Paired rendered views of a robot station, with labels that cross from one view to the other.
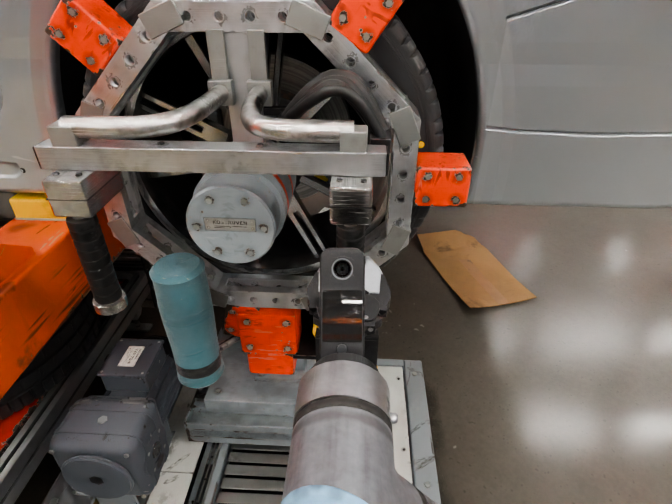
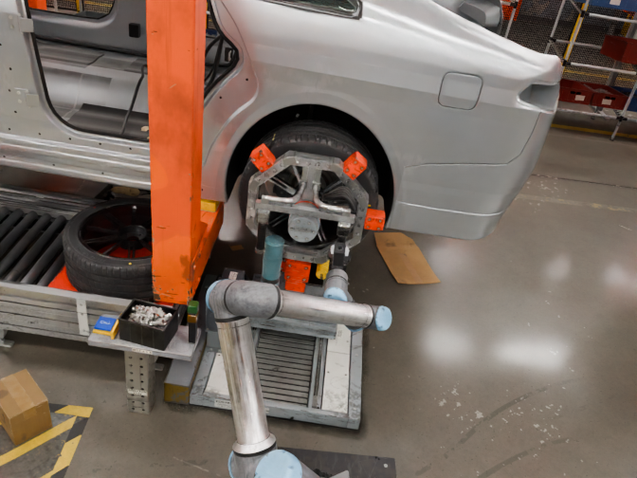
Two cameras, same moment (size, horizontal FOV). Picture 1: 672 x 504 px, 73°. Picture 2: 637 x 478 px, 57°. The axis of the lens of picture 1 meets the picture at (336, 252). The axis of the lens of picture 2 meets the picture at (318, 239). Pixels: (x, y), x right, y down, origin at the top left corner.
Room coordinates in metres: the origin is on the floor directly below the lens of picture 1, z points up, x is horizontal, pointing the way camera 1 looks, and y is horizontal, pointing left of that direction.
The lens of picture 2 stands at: (-1.60, 0.22, 2.25)
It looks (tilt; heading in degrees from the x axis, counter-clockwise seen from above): 34 degrees down; 356
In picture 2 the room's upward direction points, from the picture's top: 9 degrees clockwise
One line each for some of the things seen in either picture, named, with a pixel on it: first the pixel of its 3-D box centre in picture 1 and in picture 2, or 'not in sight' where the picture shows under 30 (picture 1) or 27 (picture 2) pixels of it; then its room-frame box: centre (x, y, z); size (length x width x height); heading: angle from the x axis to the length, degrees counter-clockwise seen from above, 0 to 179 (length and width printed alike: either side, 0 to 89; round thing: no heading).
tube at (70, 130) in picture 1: (147, 83); (285, 184); (0.61, 0.24, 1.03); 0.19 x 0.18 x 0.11; 177
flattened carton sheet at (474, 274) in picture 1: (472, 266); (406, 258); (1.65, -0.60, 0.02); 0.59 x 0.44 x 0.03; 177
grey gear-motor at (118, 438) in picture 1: (147, 411); (230, 303); (0.70, 0.45, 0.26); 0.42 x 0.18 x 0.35; 177
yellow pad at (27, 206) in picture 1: (58, 196); (205, 199); (0.94, 0.64, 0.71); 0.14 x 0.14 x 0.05; 87
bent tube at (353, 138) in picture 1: (299, 85); (332, 192); (0.60, 0.05, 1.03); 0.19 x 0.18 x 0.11; 177
